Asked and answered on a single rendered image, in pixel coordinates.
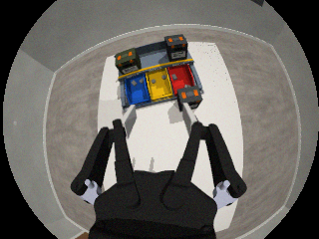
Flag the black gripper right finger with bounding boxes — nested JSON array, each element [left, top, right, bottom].
[[162, 103, 247, 211]]

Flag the yellow open bin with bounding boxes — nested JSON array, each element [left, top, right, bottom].
[[146, 68, 172, 102]]

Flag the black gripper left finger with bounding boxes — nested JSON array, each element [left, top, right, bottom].
[[71, 105, 141, 209]]

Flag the blue bin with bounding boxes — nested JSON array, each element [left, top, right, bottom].
[[125, 74, 151, 106]]

